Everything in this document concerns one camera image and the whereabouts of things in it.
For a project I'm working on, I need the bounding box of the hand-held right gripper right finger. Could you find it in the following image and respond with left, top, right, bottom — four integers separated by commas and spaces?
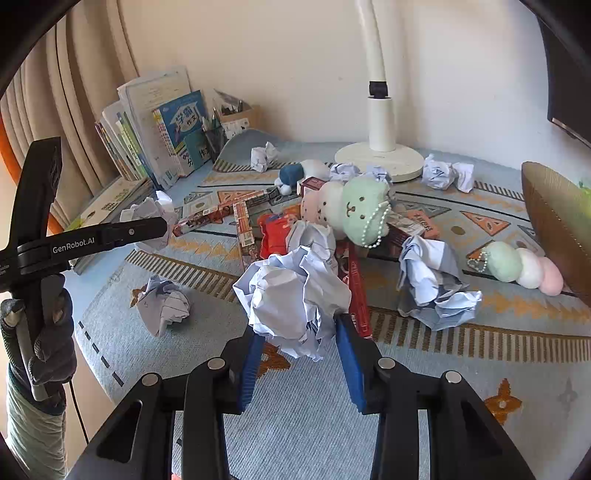
335, 314, 532, 480

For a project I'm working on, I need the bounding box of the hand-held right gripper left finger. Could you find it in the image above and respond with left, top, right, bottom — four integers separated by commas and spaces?
65, 330, 266, 480

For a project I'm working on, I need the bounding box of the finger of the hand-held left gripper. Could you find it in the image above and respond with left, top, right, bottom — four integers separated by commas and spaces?
8, 137, 64, 253
100, 216, 170, 252

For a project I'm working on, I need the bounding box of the large white paper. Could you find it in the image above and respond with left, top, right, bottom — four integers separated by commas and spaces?
396, 234, 484, 331

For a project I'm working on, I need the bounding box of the red snack packet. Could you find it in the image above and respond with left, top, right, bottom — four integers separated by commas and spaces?
257, 208, 303, 260

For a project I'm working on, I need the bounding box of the pink white green bear plush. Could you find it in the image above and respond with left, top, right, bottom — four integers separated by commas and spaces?
301, 176, 394, 251

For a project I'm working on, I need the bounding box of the brown ribbed bowl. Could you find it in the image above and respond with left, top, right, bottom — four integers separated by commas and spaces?
521, 161, 591, 297

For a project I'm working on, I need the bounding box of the person's left forearm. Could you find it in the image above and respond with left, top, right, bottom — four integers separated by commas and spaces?
4, 364, 70, 480

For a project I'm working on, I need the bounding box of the person's left hand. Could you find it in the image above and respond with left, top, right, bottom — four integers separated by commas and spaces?
0, 277, 78, 406

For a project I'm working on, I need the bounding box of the flat stack of books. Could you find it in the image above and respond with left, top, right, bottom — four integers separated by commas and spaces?
65, 178, 155, 275

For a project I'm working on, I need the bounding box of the patterned blue tablecloth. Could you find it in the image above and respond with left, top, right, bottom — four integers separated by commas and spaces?
74, 129, 591, 480

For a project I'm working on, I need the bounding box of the long plain red box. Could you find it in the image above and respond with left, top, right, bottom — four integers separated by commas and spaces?
337, 242, 376, 341

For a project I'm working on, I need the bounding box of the beige curtain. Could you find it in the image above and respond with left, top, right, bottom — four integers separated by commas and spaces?
0, 0, 139, 232

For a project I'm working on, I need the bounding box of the black mesh pen cup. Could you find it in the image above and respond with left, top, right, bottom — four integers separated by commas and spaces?
202, 115, 228, 163

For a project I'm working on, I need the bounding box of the row of standing books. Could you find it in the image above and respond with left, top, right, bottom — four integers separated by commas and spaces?
95, 65, 206, 191

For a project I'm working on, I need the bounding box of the cardboard pen holder box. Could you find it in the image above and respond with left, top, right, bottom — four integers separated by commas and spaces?
212, 89, 254, 139

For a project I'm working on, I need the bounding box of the orange box with white label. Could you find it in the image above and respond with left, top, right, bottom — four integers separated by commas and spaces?
388, 210, 440, 257

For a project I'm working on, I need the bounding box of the blue and white plush toy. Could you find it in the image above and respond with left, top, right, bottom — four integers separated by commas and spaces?
274, 159, 331, 195

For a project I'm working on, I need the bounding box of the green white pink ball plush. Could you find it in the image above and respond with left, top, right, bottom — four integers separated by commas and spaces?
467, 241, 565, 296

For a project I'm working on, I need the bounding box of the white desk lamp base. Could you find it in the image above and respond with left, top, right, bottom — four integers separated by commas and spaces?
333, 0, 426, 182

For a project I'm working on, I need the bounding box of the black monitor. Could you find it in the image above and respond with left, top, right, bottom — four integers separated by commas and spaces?
526, 0, 591, 149

